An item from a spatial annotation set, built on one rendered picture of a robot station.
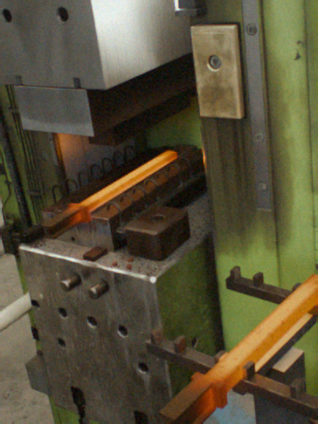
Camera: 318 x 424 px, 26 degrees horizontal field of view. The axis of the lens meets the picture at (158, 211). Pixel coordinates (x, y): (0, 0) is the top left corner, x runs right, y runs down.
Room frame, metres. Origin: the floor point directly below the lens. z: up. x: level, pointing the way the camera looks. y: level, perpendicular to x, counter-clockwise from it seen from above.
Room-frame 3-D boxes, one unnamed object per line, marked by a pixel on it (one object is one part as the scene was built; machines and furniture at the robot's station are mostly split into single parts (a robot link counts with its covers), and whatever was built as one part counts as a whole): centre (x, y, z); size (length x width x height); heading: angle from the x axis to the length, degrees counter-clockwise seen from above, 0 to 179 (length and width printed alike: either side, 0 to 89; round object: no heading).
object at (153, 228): (1.31, 0.01, 0.95); 0.12 x 0.08 x 0.06; 141
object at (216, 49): (1.28, -0.15, 1.27); 0.09 x 0.02 x 0.17; 51
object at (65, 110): (1.54, 0.05, 1.22); 0.42 x 0.20 x 0.10; 141
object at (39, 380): (1.69, 0.39, 0.36); 0.09 x 0.07 x 0.12; 51
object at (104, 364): (1.51, 0.00, 0.69); 0.56 x 0.38 x 0.45; 141
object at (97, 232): (1.54, 0.05, 0.96); 0.42 x 0.20 x 0.09; 141
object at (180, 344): (0.95, -0.06, 0.98); 0.23 x 0.06 x 0.02; 136
